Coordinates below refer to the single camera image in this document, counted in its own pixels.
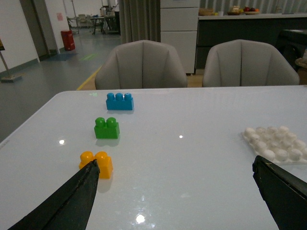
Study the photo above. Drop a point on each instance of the sign stand with base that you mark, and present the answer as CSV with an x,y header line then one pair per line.
x,y
9,78

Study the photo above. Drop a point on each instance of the beige cushion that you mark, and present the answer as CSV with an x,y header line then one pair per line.
x,y
302,61

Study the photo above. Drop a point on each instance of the right grey armchair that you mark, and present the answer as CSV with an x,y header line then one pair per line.
x,y
247,63

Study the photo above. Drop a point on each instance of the yellow toy block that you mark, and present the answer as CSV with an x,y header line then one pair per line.
x,y
103,160

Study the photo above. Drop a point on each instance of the grey curtain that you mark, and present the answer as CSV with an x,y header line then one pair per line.
x,y
139,20

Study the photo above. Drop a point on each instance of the left grey armchair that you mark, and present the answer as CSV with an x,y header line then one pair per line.
x,y
142,64

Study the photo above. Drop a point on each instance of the fruit bowl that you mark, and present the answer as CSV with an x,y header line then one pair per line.
x,y
251,11

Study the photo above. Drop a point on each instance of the blue toy block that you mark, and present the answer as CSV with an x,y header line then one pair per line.
x,y
119,101

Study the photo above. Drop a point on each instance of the grey armchair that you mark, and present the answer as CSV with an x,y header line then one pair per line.
x,y
247,63
142,64

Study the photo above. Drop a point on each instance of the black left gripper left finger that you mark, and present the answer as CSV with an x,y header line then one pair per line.
x,y
69,207

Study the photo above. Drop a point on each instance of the dark counter with white top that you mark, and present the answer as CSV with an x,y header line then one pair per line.
x,y
213,30

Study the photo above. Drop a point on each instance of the white drawer cabinet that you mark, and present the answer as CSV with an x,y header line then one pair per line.
x,y
179,28

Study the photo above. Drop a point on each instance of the red box on floor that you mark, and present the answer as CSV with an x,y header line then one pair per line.
x,y
68,41

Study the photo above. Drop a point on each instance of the white studded base plate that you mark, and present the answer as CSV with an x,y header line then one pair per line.
x,y
277,144

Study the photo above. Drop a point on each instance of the green toy block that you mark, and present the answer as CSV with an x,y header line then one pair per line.
x,y
106,129

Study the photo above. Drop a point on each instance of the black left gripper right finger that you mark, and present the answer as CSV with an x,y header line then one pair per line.
x,y
284,194

